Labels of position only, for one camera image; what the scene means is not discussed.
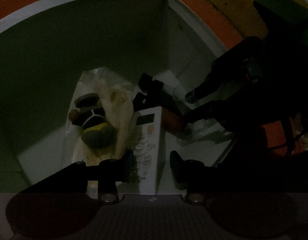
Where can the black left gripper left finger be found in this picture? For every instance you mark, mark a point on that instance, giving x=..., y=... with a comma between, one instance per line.
x=124, y=168

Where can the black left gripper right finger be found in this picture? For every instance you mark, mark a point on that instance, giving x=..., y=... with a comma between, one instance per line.
x=185, y=171

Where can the orange lighter with black cap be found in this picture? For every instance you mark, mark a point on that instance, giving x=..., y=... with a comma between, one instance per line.
x=174, y=113

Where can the small yellow-faced toy figure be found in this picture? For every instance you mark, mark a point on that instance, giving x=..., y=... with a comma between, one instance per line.
x=89, y=114

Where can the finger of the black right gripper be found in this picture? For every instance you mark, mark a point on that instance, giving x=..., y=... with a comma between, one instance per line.
x=206, y=116
x=208, y=91

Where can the white remote control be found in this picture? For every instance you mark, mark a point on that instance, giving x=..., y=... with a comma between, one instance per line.
x=145, y=141

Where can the open white cardboard box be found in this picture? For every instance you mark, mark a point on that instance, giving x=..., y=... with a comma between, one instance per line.
x=46, y=46

